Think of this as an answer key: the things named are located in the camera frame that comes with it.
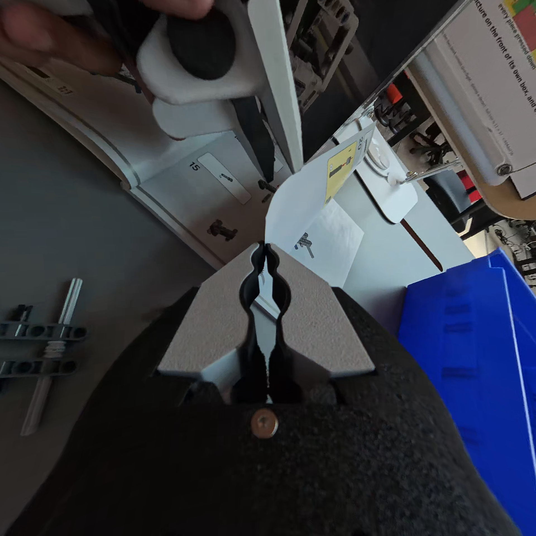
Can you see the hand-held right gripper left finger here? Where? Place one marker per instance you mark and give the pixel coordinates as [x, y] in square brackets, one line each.
[209, 326]

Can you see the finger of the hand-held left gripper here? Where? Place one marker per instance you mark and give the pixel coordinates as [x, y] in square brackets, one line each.
[255, 138]
[276, 83]

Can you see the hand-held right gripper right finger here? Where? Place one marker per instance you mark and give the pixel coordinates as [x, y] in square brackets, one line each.
[322, 331]

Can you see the white lego instruction booklet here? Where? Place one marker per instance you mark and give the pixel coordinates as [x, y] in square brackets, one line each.
[176, 184]

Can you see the black lego set box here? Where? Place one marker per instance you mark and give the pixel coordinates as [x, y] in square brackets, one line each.
[335, 54]

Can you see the grey lego beam axle assembly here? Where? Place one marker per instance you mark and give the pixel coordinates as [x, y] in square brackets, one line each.
[50, 331]

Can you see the person's left hand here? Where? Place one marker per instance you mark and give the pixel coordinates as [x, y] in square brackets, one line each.
[50, 37]

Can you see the blue plastic bin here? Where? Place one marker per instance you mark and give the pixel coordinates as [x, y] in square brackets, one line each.
[469, 356]

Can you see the black office chair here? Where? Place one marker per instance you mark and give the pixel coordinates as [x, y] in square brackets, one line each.
[452, 197]

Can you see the white printed sign board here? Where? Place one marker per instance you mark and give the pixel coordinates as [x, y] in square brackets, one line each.
[477, 96]

